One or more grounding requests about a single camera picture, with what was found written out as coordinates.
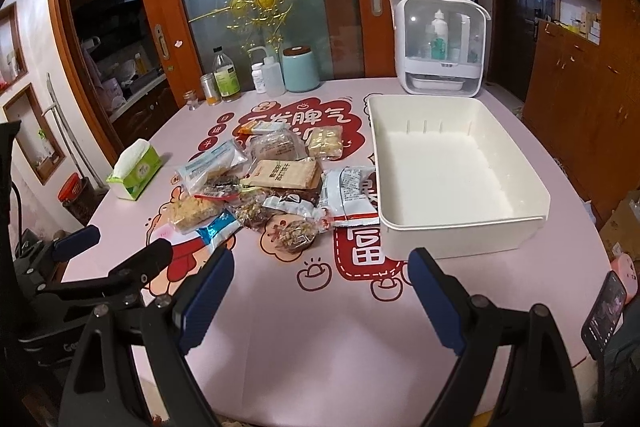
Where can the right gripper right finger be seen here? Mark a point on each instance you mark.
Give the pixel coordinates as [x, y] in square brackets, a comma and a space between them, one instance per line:
[538, 388]

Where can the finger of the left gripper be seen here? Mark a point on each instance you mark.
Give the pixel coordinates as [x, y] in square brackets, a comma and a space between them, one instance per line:
[75, 244]
[127, 278]

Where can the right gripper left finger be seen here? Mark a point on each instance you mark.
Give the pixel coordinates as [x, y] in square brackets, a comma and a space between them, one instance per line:
[103, 387]

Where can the puffed rice cake pack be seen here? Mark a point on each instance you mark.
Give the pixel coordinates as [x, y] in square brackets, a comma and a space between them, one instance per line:
[191, 213]

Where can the blue foil snack packet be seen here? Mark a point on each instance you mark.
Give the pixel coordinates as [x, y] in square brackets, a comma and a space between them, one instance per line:
[219, 230]

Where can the nut cluster clear pack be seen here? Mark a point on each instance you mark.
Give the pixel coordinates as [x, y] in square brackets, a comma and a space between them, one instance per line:
[249, 209]

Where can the seaweed snack red-edged bag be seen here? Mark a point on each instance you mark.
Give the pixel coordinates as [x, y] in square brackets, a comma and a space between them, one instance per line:
[221, 189]

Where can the chocolate white wrapper snack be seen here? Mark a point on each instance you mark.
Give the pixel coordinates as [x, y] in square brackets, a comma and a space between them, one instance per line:
[293, 204]

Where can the beige soda cracker pack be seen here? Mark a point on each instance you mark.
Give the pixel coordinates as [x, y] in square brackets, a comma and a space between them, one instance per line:
[289, 174]

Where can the brown bread clear pack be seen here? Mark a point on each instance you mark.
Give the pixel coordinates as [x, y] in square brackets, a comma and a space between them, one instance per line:
[277, 145]

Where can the white red snack bag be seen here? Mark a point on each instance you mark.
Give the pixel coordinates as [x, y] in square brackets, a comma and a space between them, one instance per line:
[345, 198]

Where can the yellow rice cracker pack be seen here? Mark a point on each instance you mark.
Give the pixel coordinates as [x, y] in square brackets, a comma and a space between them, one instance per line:
[325, 142]

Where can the white light-blue snack bag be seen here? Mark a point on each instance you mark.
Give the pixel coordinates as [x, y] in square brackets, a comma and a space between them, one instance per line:
[211, 165]

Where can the red bucket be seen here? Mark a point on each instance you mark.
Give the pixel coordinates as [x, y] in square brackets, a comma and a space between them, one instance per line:
[78, 198]

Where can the black smartphone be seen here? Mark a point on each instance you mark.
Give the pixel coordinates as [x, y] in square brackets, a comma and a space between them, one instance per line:
[604, 315]

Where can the green tissue box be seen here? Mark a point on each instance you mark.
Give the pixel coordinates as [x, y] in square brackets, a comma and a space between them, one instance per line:
[134, 170]

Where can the pink plastic stool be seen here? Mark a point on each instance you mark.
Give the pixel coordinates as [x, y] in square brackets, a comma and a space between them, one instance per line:
[624, 268]

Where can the cardboard box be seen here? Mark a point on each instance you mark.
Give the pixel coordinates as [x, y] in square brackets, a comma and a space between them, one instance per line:
[620, 234]

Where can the small glass jar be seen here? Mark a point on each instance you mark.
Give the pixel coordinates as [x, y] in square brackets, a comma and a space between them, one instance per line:
[191, 99]

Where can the orange white small packet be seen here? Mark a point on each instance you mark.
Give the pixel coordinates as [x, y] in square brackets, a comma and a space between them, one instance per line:
[256, 127]

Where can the small metal can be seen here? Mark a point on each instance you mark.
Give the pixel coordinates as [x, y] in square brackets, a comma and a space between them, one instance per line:
[209, 87]

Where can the white plastic storage bin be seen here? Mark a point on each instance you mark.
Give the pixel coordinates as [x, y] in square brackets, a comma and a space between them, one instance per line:
[450, 178]

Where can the clear bottle green label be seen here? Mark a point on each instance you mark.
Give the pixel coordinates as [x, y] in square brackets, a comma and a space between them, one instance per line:
[226, 78]

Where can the white squeeze bottle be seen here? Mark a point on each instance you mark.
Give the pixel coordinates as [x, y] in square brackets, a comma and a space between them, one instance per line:
[271, 70]

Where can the small white pill bottle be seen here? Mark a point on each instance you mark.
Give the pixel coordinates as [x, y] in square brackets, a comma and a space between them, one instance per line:
[258, 78]

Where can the teal canister wooden lid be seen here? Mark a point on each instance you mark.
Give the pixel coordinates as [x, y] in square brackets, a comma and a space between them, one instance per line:
[299, 69]

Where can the wooden cabinet with shelves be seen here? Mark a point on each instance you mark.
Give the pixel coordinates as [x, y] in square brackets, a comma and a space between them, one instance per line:
[582, 102]

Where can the white cosmetic organizer case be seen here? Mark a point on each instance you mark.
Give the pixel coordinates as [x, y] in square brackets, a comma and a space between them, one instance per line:
[440, 46]

